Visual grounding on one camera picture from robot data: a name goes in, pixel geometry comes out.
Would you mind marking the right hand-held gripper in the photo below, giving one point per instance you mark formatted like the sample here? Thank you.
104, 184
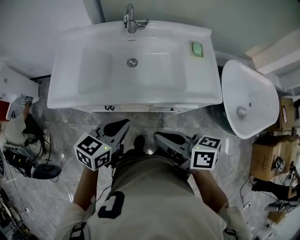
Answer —
202, 159

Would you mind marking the chrome sink drain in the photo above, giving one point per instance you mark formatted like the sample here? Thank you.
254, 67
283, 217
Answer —
132, 62

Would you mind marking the white vanity cabinet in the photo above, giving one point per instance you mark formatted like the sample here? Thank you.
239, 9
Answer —
140, 108

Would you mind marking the person's beige shirt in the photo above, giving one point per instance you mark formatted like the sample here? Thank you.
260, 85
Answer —
152, 206

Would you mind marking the large plain cardboard box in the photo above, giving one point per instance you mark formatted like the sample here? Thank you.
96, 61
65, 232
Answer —
264, 159

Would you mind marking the grey partition frame post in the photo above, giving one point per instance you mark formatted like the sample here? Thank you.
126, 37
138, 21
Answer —
101, 11

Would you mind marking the labelled cardboard box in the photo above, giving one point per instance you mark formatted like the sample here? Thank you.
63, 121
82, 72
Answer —
287, 112

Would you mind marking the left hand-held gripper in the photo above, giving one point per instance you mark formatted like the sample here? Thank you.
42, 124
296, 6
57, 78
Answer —
91, 152

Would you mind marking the chrome sink faucet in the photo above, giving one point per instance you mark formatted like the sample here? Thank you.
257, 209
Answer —
130, 23

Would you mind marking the white ceramic vanity sink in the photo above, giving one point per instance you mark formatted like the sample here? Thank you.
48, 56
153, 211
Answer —
93, 77

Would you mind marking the orange red box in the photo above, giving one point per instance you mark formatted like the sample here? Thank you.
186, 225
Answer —
3, 110

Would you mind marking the white loose ceramic basin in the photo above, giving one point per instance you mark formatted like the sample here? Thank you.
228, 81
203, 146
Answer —
250, 93

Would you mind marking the person's black shoe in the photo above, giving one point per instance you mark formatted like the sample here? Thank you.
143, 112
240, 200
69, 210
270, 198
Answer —
139, 142

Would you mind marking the large white carton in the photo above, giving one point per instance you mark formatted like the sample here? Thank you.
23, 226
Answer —
16, 82

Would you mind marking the white metal beam frame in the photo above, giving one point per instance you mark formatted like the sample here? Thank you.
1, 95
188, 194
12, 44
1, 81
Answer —
274, 56

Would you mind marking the small white box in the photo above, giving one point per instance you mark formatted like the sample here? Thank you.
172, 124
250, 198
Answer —
16, 110

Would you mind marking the green soap bar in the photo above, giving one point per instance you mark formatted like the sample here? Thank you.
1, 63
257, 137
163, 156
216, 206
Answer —
197, 48

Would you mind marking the person's right forearm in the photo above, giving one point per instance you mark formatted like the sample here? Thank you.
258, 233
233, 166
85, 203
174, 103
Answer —
208, 189

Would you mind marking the person's left forearm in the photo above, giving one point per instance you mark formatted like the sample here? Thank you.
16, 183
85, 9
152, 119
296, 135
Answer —
85, 189

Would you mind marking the dark green bucket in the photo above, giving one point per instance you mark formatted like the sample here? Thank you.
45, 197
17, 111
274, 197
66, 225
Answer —
222, 122

